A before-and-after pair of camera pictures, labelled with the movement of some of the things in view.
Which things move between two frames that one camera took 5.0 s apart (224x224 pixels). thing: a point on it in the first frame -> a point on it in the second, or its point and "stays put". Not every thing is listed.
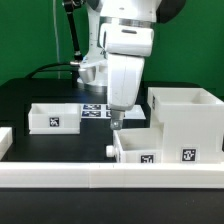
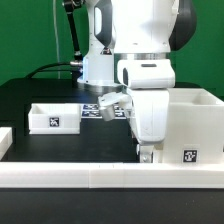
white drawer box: (55, 119) stays put
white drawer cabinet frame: (192, 124) stays put
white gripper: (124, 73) -> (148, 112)
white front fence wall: (112, 175) stays put
